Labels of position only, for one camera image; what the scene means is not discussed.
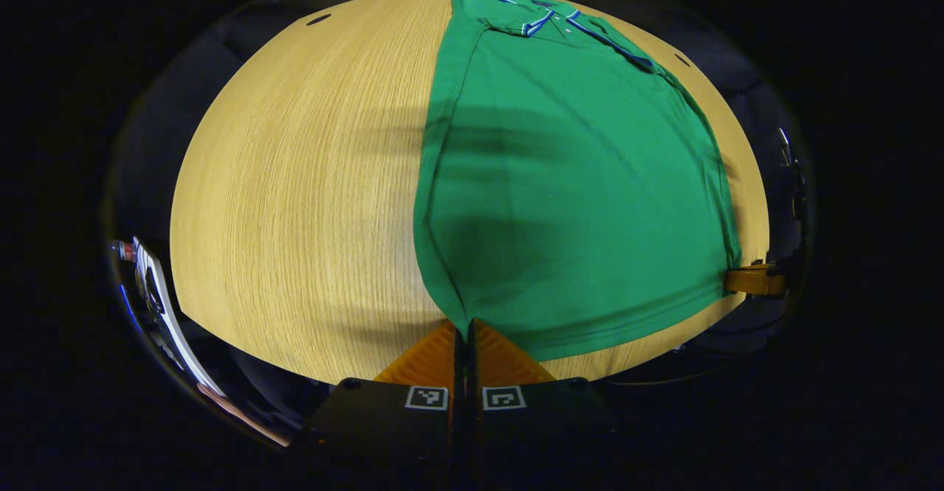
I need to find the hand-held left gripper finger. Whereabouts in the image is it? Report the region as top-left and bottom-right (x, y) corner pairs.
(295, 319), (467, 488)
(468, 318), (628, 488)

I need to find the green T-shirt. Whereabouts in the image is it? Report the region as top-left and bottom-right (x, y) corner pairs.
(413, 0), (742, 363)

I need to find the white panel with red mark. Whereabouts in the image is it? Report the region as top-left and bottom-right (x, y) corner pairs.
(111, 237), (226, 397)

